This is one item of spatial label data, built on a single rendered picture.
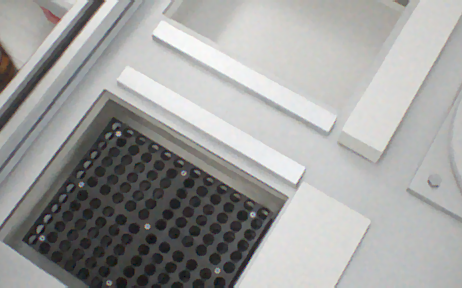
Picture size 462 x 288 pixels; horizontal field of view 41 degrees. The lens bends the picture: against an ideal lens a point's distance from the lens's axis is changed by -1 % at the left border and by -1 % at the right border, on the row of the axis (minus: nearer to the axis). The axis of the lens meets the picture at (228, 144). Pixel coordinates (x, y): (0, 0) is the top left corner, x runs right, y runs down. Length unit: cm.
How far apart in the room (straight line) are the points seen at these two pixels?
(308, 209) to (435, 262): 14
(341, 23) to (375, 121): 26
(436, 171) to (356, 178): 8
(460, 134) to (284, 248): 22
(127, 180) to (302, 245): 22
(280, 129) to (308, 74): 18
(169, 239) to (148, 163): 9
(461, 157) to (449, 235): 8
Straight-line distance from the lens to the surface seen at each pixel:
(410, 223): 68
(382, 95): 68
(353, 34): 89
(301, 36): 88
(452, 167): 69
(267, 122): 69
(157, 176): 73
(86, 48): 71
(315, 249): 64
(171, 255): 70
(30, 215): 82
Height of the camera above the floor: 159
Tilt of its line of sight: 69 degrees down
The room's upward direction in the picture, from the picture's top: 4 degrees counter-clockwise
